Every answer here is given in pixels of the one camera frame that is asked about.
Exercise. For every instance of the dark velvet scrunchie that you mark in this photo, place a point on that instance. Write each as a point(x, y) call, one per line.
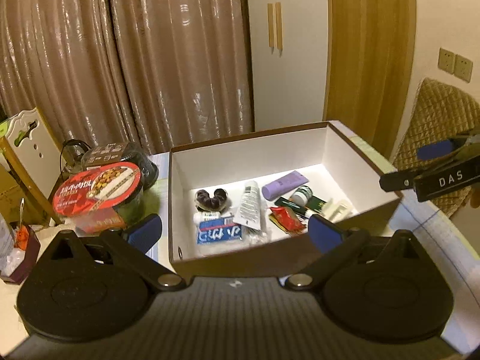
point(216, 203)

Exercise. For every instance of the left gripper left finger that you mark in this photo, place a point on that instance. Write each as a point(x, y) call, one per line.
point(132, 244)

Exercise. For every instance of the white plastic piece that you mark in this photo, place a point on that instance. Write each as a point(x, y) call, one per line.
point(336, 210)

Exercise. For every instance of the black bowl with label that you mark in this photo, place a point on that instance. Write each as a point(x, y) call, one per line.
point(122, 152)

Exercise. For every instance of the wall power sockets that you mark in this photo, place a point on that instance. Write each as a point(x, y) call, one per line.
point(457, 65)

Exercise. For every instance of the white cabinet door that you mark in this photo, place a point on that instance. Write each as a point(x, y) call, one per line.
point(289, 55)

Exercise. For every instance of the dark red tissue box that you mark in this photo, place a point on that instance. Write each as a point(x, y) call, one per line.
point(23, 257)

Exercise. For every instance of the red snack packet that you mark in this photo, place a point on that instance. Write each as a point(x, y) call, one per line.
point(286, 219)

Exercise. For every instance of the brown curtain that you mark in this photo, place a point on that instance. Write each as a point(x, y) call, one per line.
point(160, 73)

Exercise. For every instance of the brown cardboard storage box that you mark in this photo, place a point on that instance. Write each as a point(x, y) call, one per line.
point(311, 169)

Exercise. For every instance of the white carved chair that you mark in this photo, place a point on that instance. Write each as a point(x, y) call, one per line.
point(33, 154)

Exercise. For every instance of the small green sample tube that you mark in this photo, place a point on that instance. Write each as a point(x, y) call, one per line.
point(299, 210)

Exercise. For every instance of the white plastic bag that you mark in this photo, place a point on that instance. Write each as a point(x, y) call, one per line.
point(6, 242)

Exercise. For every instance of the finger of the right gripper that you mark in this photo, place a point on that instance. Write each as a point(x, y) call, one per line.
point(411, 178)
point(440, 149)

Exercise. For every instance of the white cream tube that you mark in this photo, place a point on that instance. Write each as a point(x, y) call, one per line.
point(248, 213)

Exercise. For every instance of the purple lotion tube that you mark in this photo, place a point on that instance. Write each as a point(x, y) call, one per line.
point(283, 185)

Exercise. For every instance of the red instant rice bowl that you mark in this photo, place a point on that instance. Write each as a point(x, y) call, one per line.
point(107, 197)

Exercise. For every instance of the small white pill bottle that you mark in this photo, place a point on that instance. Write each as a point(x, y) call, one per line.
point(203, 216)

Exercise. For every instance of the dark green flat box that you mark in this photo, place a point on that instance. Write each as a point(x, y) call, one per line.
point(315, 204)

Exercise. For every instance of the green capped bottle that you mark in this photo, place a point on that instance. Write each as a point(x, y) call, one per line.
point(302, 195)

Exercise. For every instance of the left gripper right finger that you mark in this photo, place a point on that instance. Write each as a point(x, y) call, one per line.
point(337, 247)

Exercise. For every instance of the blue white flat package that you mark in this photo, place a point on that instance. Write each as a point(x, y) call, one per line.
point(223, 229)

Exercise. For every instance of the cotton swab bag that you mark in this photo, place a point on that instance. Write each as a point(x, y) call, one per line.
point(255, 237)

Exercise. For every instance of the cardboard carton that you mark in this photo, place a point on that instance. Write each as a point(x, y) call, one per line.
point(11, 195)

